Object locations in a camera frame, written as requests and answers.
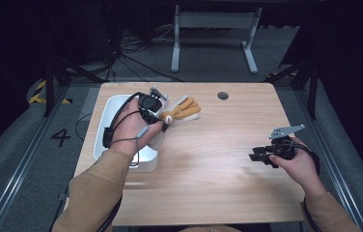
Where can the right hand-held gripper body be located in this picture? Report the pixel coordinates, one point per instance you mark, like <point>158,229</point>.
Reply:
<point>284,143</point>

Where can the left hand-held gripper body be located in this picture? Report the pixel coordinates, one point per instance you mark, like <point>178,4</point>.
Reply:
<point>150,104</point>

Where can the person's left hand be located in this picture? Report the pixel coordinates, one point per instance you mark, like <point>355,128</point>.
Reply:
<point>131,127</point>

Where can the person's right hand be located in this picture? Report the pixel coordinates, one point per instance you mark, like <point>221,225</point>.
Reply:
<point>300,169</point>

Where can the white tray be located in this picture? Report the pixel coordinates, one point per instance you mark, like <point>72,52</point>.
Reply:
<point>107,116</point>

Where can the black metal stand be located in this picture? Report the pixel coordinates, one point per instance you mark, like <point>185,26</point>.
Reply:
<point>311,83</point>
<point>52,80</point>

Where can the grey table grommet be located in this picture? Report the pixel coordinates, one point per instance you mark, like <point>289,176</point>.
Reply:
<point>223,95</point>

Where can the white metal frame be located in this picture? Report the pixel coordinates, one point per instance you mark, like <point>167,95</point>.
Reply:
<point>215,20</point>

